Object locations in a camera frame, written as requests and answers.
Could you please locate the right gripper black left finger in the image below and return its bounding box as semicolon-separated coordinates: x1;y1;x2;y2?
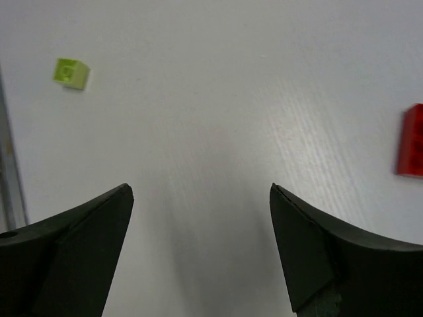
1;184;134;316

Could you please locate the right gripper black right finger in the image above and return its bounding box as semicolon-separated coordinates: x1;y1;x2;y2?
270;185;422;316

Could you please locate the red sloped lego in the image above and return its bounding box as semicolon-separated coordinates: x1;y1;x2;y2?
396;104;422;178

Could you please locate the lime lego table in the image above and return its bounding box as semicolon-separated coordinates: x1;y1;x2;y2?
52;58;90;90

